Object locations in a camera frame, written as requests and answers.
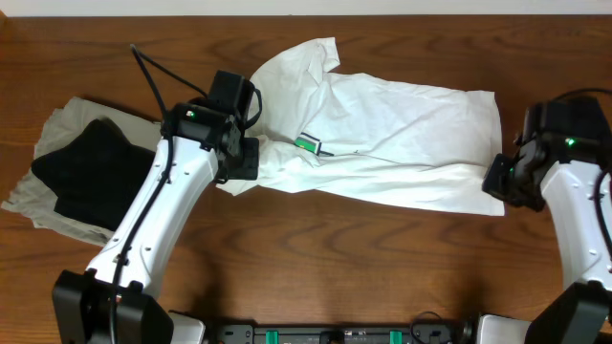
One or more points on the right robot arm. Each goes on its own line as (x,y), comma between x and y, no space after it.
(563,163)

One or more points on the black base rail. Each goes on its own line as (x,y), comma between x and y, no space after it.
(426,332)

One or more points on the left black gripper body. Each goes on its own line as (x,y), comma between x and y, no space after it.
(246,160)

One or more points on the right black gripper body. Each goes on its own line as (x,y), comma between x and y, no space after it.
(497,177)

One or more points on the white t-shirt with logo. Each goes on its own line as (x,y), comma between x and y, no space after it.
(363,137)

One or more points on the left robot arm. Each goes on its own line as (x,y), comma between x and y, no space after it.
(115,299)

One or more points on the folded beige garment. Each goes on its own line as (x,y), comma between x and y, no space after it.
(36,201)

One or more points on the folded black garment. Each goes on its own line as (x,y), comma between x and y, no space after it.
(97,176)

